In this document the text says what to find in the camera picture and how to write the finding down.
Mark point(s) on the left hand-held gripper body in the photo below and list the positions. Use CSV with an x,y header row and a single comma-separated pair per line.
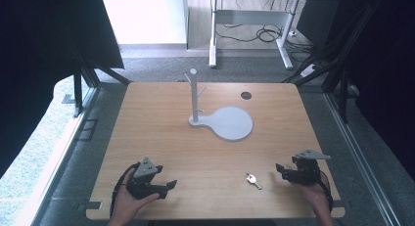
x,y
143,170

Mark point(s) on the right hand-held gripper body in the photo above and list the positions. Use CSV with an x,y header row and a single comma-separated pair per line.
x,y
308,169

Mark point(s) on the person's right hand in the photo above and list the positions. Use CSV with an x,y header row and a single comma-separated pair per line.
x,y
314,196

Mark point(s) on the person's left hand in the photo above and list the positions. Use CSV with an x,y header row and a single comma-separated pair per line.
x,y
128,204

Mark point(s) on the small silver key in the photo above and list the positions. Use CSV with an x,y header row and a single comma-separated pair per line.
x,y
253,180

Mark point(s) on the white key stand with pegs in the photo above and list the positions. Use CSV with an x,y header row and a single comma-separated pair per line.
x,y
228,123

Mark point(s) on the white power strip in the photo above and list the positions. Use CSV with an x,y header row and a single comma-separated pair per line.
x,y
308,70

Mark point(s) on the black curtain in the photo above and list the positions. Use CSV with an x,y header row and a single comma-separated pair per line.
x,y
39,56
381,72

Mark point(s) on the white cabinet panel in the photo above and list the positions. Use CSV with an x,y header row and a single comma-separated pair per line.
x,y
145,20

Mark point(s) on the aluminium floor rail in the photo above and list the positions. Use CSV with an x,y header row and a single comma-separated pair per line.
x,y
362,160
58,154

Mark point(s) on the black metal frame strut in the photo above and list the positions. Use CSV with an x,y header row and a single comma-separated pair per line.
x,y
339,56
88,76

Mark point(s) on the white desk frame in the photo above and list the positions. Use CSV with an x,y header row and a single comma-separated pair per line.
x,y
249,17

